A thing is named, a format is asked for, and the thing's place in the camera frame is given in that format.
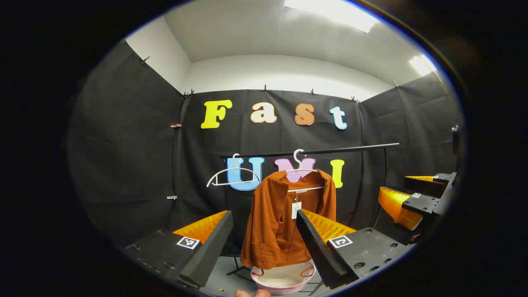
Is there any white clothes hanger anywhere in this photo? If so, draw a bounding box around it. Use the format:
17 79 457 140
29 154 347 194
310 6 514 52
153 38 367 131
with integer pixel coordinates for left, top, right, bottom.
286 149 326 193
206 153 261 188

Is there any rectangular ceiling light panel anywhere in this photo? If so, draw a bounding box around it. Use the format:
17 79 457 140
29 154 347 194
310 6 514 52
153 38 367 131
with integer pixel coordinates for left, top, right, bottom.
409 55 437 76

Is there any orange-brown knit cardigan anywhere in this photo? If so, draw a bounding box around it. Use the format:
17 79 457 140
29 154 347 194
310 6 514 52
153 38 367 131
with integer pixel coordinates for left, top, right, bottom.
240 169 337 269

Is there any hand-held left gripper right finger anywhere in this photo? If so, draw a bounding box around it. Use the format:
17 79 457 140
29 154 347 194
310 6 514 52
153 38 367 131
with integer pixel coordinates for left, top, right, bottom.
296 209 413 290

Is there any white round laundry hamper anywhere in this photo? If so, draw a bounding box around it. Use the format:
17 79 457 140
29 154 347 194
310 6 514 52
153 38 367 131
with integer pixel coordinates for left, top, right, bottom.
251 261 316 295

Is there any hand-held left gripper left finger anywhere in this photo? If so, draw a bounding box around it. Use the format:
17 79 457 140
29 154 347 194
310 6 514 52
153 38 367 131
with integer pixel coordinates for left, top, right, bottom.
123 210 234 288

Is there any black clothes rack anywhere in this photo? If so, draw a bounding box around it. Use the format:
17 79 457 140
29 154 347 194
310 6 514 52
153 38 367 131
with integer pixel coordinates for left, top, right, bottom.
219 143 401 295

